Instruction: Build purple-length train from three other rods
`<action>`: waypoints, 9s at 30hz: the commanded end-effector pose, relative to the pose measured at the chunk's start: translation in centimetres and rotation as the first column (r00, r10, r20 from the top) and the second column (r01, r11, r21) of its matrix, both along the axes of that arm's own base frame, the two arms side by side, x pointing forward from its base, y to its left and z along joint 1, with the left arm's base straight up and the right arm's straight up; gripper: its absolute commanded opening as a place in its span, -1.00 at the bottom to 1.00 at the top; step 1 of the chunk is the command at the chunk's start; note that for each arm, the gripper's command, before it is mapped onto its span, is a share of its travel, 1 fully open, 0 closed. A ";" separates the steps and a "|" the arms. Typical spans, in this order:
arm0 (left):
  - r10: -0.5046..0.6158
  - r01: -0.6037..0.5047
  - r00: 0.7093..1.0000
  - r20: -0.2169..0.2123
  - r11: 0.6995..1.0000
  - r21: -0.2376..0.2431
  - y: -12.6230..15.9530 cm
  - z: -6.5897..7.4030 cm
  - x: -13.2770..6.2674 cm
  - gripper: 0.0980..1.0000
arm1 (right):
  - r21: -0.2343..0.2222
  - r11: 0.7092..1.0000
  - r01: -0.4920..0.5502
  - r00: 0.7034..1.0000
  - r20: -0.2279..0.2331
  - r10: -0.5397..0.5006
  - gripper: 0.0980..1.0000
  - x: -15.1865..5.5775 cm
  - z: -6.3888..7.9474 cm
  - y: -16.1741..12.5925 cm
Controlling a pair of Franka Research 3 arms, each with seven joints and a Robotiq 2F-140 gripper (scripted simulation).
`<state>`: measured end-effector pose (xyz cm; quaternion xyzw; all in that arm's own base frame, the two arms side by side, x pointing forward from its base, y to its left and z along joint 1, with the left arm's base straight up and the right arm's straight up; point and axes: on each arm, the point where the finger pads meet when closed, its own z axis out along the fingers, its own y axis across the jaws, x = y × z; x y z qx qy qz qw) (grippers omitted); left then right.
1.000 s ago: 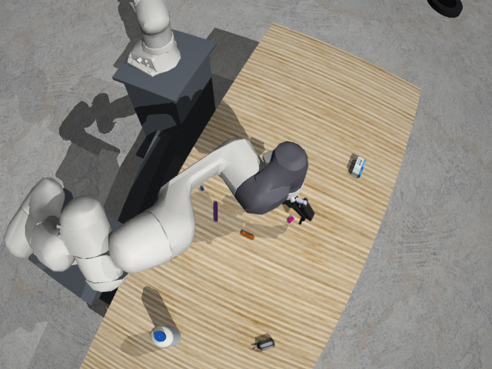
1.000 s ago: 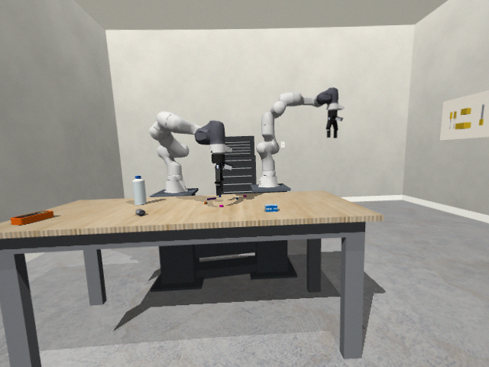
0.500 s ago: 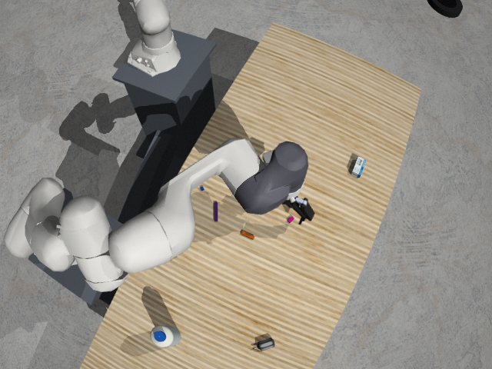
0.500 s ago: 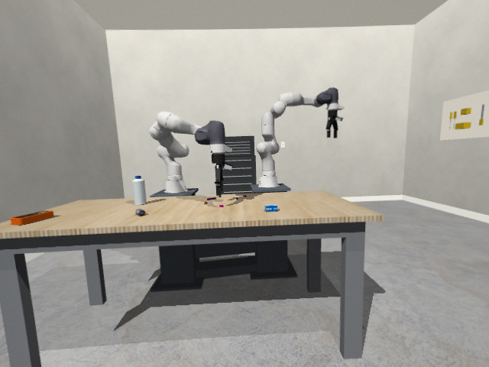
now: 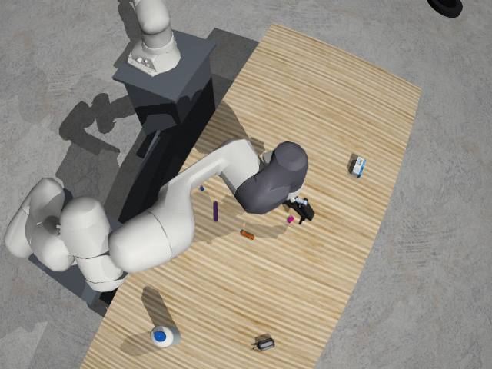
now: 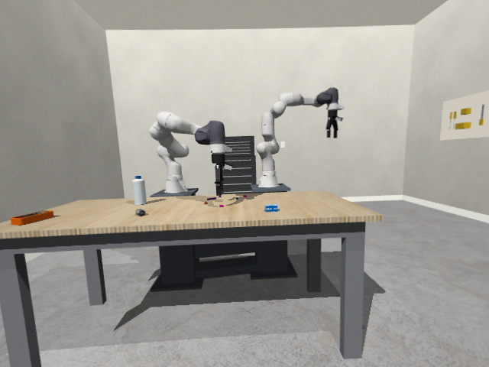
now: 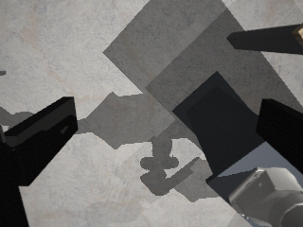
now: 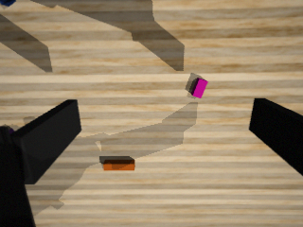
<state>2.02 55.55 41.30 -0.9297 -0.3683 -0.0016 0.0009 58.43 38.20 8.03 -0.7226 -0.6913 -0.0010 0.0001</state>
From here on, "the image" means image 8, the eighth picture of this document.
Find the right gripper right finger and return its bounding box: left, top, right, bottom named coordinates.
left=249, top=98, right=303, bottom=176

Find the small magenta block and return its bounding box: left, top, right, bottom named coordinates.
left=191, top=78, right=208, bottom=98

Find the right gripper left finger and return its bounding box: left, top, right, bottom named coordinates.
left=0, top=99, right=81, bottom=227

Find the orange rod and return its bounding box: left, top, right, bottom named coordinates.
left=103, top=160, right=135, bottom=171

